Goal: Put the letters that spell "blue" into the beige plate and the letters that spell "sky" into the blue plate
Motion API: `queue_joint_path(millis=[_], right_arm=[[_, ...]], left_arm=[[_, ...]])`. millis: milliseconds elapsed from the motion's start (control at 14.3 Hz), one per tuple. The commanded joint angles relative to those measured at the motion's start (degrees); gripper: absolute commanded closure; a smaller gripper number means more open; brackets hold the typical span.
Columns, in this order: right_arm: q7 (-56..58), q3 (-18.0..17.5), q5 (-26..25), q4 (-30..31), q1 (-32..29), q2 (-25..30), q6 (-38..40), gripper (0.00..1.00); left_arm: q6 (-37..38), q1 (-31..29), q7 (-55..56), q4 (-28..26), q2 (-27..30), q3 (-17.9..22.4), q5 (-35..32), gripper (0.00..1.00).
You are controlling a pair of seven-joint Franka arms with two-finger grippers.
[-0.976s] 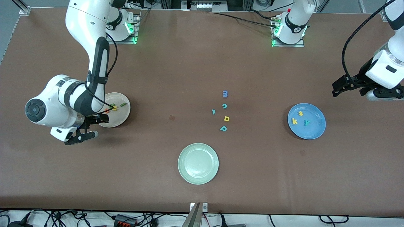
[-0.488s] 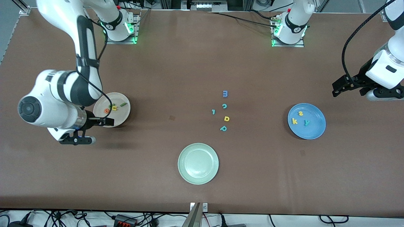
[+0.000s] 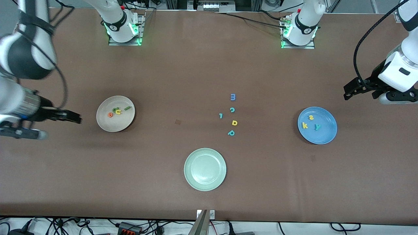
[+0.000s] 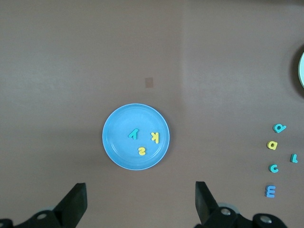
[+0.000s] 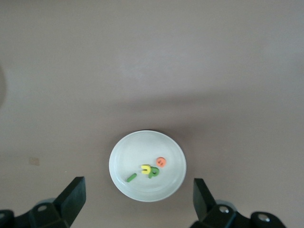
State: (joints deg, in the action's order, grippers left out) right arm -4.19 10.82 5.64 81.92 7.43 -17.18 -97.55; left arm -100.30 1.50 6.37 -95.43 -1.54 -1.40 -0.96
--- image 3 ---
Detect beige brown plate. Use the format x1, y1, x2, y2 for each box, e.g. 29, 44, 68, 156
96, 96, 136, 133

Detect brown table cover sheet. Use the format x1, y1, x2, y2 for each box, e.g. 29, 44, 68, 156
0, 7, 418, 226

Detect blue plate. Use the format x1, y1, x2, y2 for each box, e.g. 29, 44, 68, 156
297, 107, 338, 145

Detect black orange power strip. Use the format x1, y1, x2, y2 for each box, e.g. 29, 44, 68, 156
118, 222, 142, 235

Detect pale green plate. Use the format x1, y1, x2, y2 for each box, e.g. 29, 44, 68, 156
184, 148, 227, 192

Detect grey connector device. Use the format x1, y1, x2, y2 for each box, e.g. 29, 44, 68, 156
202, 0, 236, 13

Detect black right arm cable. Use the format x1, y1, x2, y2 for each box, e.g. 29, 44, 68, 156
16, 0, 69, 111

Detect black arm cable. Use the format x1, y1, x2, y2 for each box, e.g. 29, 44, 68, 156
16, 0, 69, 111
354, 0, 410, 87

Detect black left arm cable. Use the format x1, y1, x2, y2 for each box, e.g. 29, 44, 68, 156
354, 0, 410, 87

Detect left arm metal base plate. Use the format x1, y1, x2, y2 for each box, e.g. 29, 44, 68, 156
281, 18, 315, 49

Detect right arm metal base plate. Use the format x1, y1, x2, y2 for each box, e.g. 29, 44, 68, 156
108, 15, 144, 46

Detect long black table cable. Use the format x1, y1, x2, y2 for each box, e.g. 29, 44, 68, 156
217, 12, 288, 29

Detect black looped cable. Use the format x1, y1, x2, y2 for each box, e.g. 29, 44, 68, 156
330, 223, 362, 232

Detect grey aluminium mount pole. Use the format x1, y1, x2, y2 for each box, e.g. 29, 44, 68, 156
189, 210, 209, 235

